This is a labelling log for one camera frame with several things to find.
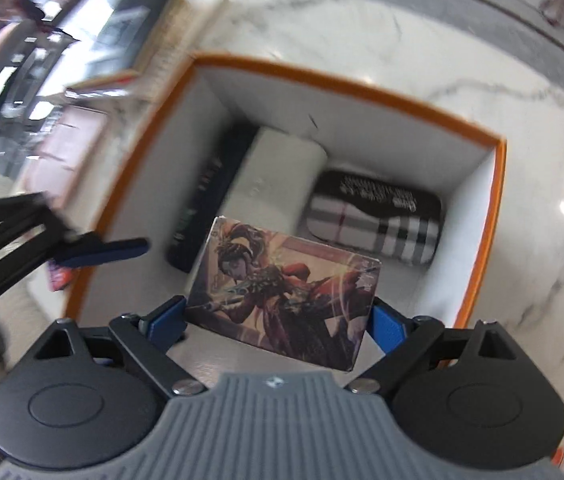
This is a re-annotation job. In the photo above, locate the black tube bottle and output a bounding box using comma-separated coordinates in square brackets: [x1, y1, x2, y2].
[166, 127, 258, 273]

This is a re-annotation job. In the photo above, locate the pink case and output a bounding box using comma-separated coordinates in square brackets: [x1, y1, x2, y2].
[17, 105, 108, 186]

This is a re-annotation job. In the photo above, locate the stack of books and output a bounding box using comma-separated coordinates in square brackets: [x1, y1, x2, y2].
[64, 0, 228, 101]

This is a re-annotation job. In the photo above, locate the plaid glasses case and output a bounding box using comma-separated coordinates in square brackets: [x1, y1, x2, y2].
[304, 170, 445, 266]

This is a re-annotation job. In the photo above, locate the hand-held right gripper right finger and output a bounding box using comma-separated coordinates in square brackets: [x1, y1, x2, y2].
[349, 299, 518, 396]

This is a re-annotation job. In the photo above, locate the illustrated card box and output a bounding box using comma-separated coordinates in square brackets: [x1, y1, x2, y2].
[184, 216, 383, 373]

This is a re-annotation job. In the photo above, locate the white rectangular box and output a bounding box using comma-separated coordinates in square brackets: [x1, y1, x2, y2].
[212, 127, 328, 261]

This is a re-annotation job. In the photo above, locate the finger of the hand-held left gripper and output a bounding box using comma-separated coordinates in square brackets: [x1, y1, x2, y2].
[0, 192, 82, 244]
[0, 232, 151, 304]

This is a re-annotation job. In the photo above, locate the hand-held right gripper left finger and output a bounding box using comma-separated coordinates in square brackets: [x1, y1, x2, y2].
[34, 295, 208, 400]

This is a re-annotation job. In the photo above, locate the orange cardboard box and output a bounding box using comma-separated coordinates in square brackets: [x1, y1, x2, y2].
[64, 52, 508, 331]

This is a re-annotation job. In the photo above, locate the black notebook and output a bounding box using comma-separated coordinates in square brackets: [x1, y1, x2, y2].
[97, 0, 183, 68]

